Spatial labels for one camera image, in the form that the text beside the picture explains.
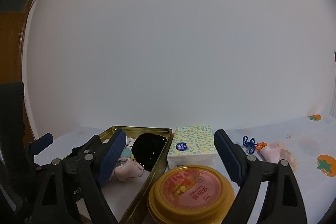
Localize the round gold pink tin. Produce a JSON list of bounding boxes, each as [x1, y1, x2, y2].
[[147, 165, 235, 223]]

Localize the gold rectangular tin box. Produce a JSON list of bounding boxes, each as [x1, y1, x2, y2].
[[63, 125, 173, 224]]

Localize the teal pompom keychain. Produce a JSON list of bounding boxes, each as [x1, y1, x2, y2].
[[120, 148, 131, 158]]

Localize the pink beige cloth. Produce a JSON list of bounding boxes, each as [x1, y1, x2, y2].
[[259, 141, 298, 170]]

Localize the brown wooden door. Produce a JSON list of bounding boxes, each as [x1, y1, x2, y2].
[[0, 0, 40, 140]]

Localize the pink drawstring pouch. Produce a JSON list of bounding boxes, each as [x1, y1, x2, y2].
[[112, 157, 144, 182]]

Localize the white waffle cloth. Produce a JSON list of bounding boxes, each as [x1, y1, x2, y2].
[[125, 136, 136, 149]]

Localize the yellow patterned tissue pack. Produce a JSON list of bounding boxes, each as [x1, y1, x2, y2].
[[167, 124, 217, 169]]

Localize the blue cord orange earplugs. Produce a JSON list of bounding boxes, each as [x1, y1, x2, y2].
[[243, 136, 268, 155]]

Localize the black beaded hat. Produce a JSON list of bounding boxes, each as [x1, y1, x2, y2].
[[131, 132, 167, 172]]

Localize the persimmon print tablecloth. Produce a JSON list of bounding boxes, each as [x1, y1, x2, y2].
[[35, 112, 335, 223]]

